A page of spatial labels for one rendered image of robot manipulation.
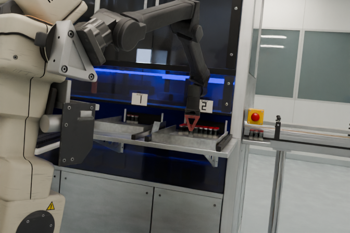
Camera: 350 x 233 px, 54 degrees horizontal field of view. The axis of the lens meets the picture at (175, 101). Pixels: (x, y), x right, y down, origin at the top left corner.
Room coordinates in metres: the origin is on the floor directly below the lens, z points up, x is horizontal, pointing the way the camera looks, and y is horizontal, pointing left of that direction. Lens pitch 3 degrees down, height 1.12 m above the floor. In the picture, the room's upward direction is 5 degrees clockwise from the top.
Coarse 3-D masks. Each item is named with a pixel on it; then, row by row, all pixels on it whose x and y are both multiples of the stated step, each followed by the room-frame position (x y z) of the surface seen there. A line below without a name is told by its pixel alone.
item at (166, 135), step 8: (168, 128) 1.57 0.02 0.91; (152, 136) 1.37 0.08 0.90; (160, 136) 1.36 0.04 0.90; (168, 136) 1.35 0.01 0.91; (176, 136) 1.34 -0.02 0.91; (184, 136) 1.56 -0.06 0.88; (224, 136) 1.52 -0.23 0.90; (176, 144) 1.34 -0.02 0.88; (184, 144) 1.33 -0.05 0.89; (192, 144) 1.32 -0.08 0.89; (200, 144) 1.32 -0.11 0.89; (208, 144) 1.31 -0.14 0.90; (216, 144) 1.31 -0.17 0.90
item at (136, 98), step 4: (132, 96) 1.79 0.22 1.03; (136, 96) 1.79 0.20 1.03; (140, 96) 1.78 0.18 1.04; (144, 96) 1.77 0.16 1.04; (132, 100) 1.79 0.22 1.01; (136, 100) 1.78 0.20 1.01; (144, 100) 1.77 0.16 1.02; (132, 104) 1.79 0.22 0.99; (136, 104) 1.78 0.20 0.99; (140, 104) 1.78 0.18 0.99; (144, 104) 1.77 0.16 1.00
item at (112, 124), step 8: (96, 120) 1.62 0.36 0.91; (104, 120) 1.69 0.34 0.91; (112, 120) 1.79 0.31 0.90; (120, 120) 1.88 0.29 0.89; (96, 128) 1.56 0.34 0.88; (104, 128) 1.55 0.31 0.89; (112, 128) 1.54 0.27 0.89; (120, 128) 1.53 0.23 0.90; (128, 128) 1.52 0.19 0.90; (136, 128) 1.51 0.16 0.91; (144, 128) 1.51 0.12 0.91
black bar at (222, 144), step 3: (228, 135) 1.59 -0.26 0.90; (231, 135) 1.61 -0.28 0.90; (225, 138) 1.48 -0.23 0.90; (228, 138) 1.50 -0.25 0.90; (231, 138) 1.63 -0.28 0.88; (222, 141) 1.39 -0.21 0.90; (225, 141) 1.40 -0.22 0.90; (228, 141) 1.50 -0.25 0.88; (219, 144) 1.32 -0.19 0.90; (222, 144) 1.32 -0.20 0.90; (225, 144) 1.39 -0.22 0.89; (216, 147) 1.27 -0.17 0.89; (219, 147) 1.27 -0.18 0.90; (222, 147) 1.32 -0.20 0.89; (216, 150) 1.27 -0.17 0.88; (219, 150) 1.27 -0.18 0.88
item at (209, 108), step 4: (200, 100) 1.70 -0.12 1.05; (204, 100) 1.69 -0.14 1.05; (208, 100) 1.69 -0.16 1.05; (200, 104) 1.70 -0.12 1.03; (204, 104) 1.69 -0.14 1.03; (208, 104) 1.69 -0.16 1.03; (212, 104) 1.68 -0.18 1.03; (200, 108) 1.70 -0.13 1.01; (204, 108) 1.69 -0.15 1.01; (208, 108) 1.69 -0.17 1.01; (208, 112) 1.69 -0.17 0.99
